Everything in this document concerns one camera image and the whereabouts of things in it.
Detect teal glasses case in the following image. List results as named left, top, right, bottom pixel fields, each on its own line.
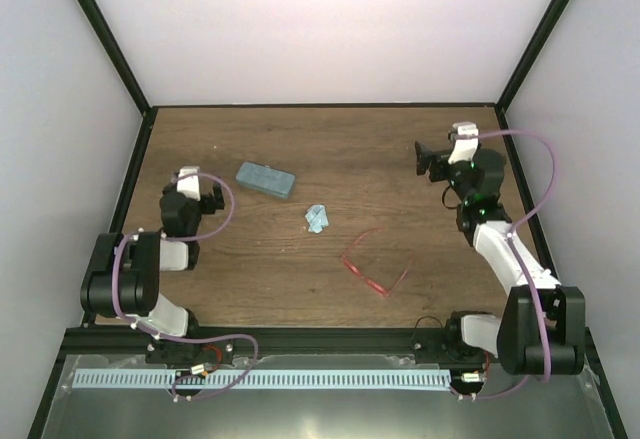
left=236, top=162, right=296, bottom=199

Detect light blue cleaning cloth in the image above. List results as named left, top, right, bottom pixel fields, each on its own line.
left=305, top=204, right=329, bottom=234

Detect red transparent sunglasses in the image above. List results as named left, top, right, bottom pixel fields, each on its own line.
left=340, top=227, right=415, bottom=297

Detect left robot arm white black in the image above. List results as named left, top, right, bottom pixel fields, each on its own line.
left=80, top=182, right=225, bottom=363

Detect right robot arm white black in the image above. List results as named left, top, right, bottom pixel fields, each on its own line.
left=415, top=141, right=586, bottom=377

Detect metal front plate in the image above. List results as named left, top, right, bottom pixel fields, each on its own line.
left=42, top=356, right=614, bottom=438

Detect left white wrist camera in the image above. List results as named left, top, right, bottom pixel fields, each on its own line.
left=173, top=166, right=201, bottom=201

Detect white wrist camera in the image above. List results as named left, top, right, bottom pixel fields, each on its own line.
left=173, top=166, right=201, bottom=201
left=448, top=121, right=479, bottom=165

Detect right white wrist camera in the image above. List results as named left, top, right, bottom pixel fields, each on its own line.
left=448, top=121, right=479, bottom=165

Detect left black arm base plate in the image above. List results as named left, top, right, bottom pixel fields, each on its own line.
left=145, top=339, right=235, bottom=368

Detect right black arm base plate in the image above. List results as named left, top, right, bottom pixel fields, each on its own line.
left=411, top=312, right=493, bottom=368

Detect black aluminium frame rail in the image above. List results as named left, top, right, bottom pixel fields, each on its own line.
left=64, top=326, right=591, bottom=358

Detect light blue slotted cable duct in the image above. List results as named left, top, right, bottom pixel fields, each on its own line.
left=71, top=369, right=451, bottom=392

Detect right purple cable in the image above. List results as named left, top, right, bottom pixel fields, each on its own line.
left=452, top=129, right=557, bottom=402

